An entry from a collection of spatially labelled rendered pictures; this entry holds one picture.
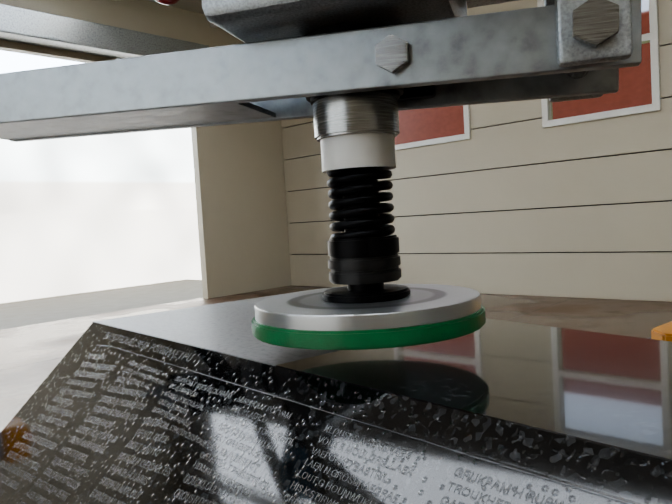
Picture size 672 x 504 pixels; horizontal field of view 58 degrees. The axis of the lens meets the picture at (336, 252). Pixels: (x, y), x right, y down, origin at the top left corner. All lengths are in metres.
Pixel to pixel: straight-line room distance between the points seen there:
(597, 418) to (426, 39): 0.31
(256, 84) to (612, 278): 6.57
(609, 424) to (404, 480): 0.13
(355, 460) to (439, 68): 0.31
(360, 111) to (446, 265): 7.37
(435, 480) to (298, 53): 0.36
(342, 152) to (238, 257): 8.60
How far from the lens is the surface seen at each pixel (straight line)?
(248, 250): 9.25
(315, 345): 0.49
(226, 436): 0.58
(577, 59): 0.49
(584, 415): 0.43
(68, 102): 0.67
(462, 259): 7.77
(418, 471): 0.43
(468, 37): 0.52
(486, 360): 0.57
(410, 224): 8.17
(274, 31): 0.57
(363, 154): 0.55
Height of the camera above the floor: 1.00
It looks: 3 degrees down
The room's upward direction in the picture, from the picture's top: 3 degrees counter-clockwise
